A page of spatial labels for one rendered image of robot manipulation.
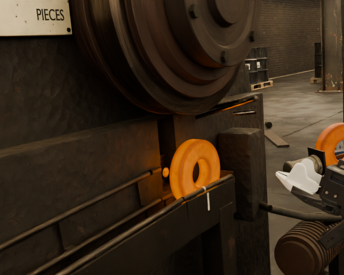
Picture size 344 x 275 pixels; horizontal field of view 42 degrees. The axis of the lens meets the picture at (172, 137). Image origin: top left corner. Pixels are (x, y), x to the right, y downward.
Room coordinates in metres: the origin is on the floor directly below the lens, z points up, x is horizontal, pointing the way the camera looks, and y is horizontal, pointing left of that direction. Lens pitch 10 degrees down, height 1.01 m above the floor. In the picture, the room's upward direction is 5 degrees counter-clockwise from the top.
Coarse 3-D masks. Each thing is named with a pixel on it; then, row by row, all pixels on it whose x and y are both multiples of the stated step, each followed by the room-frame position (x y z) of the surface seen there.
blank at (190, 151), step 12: (192, 144) 0.97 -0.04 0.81; (204, 144) 1.00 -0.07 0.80; (180, 156) 0.95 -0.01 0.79; (192, 156) 0.97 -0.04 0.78; (204, 156) 1.00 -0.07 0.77; (216, 156) 1.04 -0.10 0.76; (180, 168) 0.94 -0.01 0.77; (192, 168) 0.97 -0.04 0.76; (204, 168) 1.02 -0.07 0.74; (216, 168) 1.03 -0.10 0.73; (180, 180) 0.93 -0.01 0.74; (192, 180) 0.96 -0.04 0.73; (204, 180) 1.01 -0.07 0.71; (180, 192) 0.94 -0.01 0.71; (204, 192) 0.99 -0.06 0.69
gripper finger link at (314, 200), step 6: (294, 186) 0.82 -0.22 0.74; (294, 192) 0.82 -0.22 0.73; (300, 192) 0.81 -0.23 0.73; (306, 192) 0.80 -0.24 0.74; (300, 198) 0.80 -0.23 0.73; (306, 198) 0.80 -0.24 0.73; (312, 198) 0.78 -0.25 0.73; (318, 198) 0.78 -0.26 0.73; (312, 204) 0.78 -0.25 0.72; (318, 204) 0.78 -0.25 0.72; (324, 204) 0.78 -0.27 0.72
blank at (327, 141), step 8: (328, 128) 1.23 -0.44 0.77; (336, 128) 1.21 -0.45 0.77; (320, 136) 1.23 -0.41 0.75; (328, 136) 1.21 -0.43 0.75; (336, 136) 1.21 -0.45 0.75; (320, 144) 1.21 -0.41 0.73; (328, 144) 1.20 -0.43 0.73; (336, 144) 1.21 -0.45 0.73; (328, 152) 1.20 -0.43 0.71; (328, 160) 1.20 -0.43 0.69; (336, 160) 1.21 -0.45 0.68
